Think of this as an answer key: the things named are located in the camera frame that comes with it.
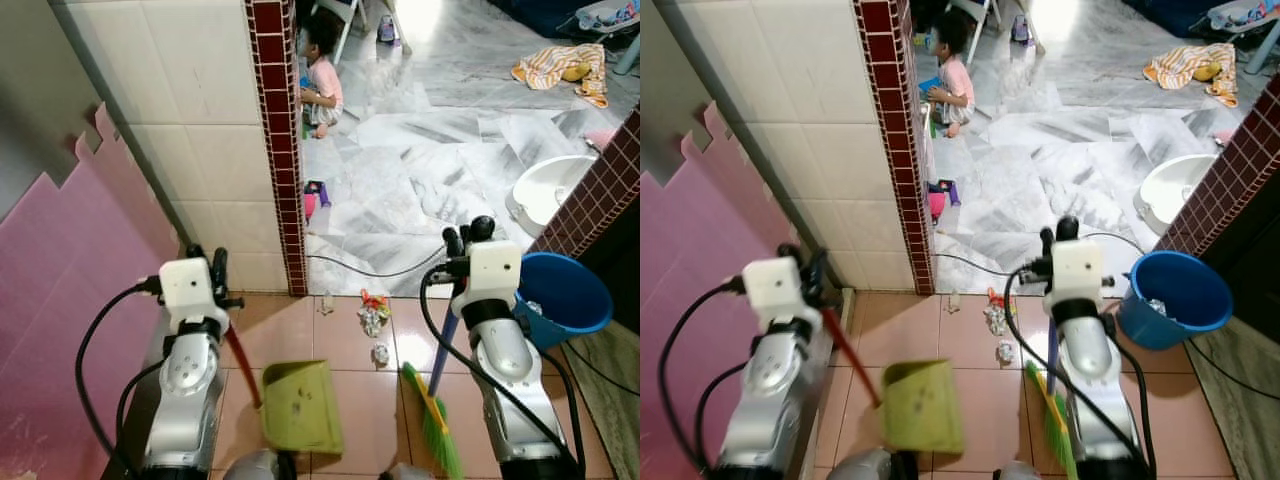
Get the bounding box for green dustpan with red handle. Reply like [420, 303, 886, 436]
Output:
[820, 305, 968, 457]
[222, 315, 345, 457]

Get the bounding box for green broom with blue handle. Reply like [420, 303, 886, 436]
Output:
[1023, 318, 1080, 480]
[400, 296, 466, 480]

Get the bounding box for dark blue floor mat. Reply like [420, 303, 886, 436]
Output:
[488, 0, 593, 40]
[1123, 0, 1217, 37]

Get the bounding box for colourful crumpled wrapper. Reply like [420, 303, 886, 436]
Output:
[982, 287, 1017, 337]
[357, 289, 394, 340]

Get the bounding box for white plastic basin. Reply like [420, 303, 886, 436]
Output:
[1134, 152, 1220, 237]
[504, 154, 600, 237]

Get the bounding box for blue plastic bucket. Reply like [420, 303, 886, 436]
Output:
[514, 251, 615, 352]
[1117, 249, 1235, 352]

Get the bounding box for pink and purple toy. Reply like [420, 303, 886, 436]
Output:
[927, 179, 962, 224]
[302, 179, 332, 222]

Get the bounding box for grey left robot leg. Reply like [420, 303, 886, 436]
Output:
[829, 447, 917, 480]
[221, 449, 297, 480]

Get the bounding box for orange striped towel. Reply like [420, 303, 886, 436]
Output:
[1143, 42, 1240, 110]
[511, 42, 610, 110]

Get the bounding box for child in pink shirt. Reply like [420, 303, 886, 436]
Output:
[921, 9, 977, 140]
[298, 11, 345, 140]

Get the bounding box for grey baby bouncer seat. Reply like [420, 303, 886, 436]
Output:
[1194, 0, 1280, 73]
[555, 0, 641, 77]

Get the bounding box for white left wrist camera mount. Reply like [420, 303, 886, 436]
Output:
[160, 258, 230, 335]
[742, 258, 814, 336]

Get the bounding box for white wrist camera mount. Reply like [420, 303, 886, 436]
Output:
[160, 258, 230, 335]
[455, 240, 523, 321]
[1045, 240, 1107, 321]
[742, 258, 814, 336]

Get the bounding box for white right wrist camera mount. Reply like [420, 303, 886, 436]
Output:
[455, 240, 523, 321]
[1045, 240, 1107, 321]

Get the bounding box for thin black floor cable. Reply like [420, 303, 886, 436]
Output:
[305, 244, 447, 280]
[934, 231, 1147, 280]

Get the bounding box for pink foam wall panel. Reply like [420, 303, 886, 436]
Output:
[640, 100, 802, 480]
[0, 100, 182, 480]

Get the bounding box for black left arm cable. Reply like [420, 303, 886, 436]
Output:
[657, 282, 747, 480]
[74, 282, 167, 480]

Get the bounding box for black cable beside bucket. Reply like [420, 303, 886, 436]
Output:
[564, 339, 641, 397]
[1184, 339, 1280, 402]

